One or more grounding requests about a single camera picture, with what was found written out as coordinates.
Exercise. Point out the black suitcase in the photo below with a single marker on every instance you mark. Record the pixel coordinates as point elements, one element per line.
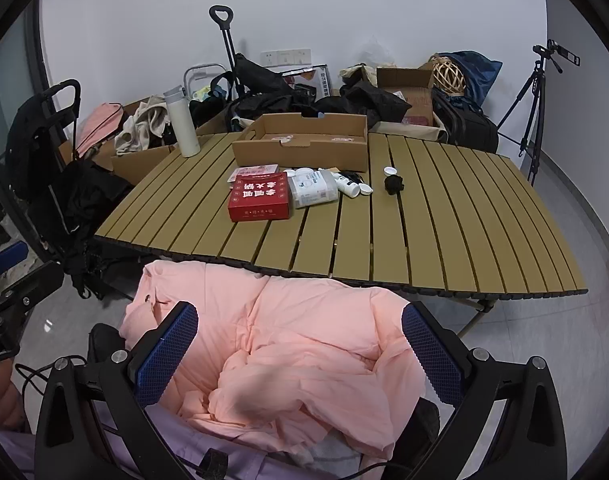
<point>469,127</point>

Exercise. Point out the white round jar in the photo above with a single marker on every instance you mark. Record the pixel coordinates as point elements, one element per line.
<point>300,172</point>

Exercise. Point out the white wet wipes pack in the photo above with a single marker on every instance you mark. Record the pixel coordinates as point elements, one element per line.
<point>312,187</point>

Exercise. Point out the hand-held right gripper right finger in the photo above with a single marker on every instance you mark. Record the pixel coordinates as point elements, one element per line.
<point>432,355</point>

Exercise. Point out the beige tote bag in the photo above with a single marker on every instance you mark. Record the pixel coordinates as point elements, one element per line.
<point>359,72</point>

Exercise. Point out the woven rattan ball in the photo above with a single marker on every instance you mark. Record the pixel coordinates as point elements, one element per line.
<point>447,77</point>

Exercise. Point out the black fabric bag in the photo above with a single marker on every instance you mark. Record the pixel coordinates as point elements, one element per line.
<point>259,77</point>

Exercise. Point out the shallow cardboard tray box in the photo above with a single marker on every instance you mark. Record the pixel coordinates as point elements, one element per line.
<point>304,157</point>

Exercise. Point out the open cardboard box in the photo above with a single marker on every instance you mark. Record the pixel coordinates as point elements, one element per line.
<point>134,167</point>

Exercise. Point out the glass door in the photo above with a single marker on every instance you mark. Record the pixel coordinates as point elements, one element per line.
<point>4,110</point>

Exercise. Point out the beige flat bag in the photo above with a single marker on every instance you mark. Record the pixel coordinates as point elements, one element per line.
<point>409,130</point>

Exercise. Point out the white paper label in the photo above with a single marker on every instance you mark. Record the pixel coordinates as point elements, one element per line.
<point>284,138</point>

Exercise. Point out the tall brown cardboard box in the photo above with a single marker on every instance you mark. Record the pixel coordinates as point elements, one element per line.
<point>404,79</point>

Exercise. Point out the black tripod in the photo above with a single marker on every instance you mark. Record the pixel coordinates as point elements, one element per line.
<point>537,72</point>

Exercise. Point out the small white round lid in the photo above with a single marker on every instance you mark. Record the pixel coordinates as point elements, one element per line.
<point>390,170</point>

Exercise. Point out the black folding cart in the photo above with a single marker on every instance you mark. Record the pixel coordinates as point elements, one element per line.
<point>84,200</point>

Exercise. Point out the white folding frame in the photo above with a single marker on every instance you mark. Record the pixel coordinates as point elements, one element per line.
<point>199,67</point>

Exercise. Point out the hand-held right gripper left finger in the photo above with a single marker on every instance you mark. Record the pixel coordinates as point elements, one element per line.
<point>169,355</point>

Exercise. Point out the black jacket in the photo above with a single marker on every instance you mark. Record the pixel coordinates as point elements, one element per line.
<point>364,102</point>

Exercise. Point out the pink padded jacket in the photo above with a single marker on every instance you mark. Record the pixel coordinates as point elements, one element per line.
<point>294,340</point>

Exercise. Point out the beige clothes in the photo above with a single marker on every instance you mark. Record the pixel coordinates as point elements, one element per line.
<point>139,127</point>

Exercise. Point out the lilac cloth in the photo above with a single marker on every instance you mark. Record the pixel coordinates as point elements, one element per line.
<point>264,466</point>

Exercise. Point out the black hair claw clip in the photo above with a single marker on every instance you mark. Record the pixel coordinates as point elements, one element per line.
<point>394,185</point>

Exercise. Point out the white thermos bottle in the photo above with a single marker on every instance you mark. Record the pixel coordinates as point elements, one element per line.
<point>184,125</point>

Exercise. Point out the printed product box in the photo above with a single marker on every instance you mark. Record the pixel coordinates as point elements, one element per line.
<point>309,80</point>

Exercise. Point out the pink packet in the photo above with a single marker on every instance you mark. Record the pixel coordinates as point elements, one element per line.
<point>254,169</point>

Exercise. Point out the white squeeze tube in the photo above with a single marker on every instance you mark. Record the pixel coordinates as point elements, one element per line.
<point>347,186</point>

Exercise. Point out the white bottle cap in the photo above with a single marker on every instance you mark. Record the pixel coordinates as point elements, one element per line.
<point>366,188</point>

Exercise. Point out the clear plastic bag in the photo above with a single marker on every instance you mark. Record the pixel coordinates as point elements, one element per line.
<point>377,55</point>

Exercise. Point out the pink bag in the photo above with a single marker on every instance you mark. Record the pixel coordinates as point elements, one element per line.
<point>99,125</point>

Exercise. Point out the black bag pile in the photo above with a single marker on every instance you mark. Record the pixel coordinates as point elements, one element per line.
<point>264,105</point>

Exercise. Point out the person's left hand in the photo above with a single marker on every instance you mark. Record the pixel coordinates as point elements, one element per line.
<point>2,400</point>

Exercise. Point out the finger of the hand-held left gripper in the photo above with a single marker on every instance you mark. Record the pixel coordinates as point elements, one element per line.
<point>7,257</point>

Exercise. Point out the red cardboard box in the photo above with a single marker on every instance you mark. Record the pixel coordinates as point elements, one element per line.
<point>259,200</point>

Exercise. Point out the blue bag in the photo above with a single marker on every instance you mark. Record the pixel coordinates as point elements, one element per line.
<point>479,72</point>

